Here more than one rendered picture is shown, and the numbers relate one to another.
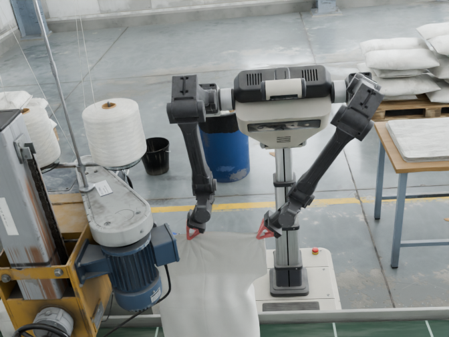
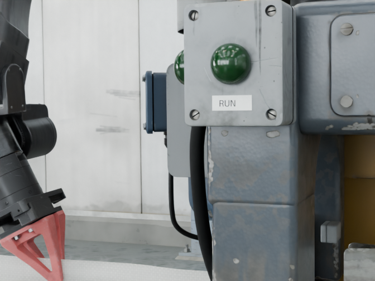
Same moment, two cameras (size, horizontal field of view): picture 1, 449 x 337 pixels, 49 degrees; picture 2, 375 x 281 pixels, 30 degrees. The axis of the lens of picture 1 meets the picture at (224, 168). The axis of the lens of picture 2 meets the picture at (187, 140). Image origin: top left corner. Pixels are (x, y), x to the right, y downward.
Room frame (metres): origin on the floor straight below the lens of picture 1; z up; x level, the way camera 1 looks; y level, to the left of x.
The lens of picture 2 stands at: (2.24, 0.51, 1.26)
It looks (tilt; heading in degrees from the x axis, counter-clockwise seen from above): 3 degrees down; 195
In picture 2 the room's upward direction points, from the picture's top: 1 degrees counter-clockwise
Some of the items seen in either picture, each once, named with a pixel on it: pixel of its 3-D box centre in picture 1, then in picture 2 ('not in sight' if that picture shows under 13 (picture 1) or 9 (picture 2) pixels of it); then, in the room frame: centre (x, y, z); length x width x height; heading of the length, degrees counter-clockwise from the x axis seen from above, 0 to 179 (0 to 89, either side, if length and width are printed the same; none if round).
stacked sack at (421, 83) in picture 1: (399, 83); not in sight; (4.56, -1.82, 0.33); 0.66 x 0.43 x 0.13; 84
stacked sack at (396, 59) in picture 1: (400, 59); not in sight; (4.60, -1.81, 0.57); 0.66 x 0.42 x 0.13; 76
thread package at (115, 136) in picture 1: (115, 132); not in sight; (1.34, 0.31, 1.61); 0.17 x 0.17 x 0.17
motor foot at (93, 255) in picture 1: (98, 260); not in sight; (1.16, 0.40, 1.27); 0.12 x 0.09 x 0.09; 174
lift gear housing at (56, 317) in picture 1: (53, 326); not in sight; (1.06, 0.55, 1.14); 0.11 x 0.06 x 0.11; 84
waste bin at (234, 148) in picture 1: (224, 138); not in sight; (3.79, -0.03, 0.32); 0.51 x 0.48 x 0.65; 174
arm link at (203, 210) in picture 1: (204, 199); (7, 114); (1.47, 0.08, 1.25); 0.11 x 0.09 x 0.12; 173
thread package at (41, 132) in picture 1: (30, 136); not in sight; (1.36, 0.57, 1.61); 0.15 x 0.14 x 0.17; 84
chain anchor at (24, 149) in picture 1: (26, 148); not in sight; (1.14, 0.49, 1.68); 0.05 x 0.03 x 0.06; 174
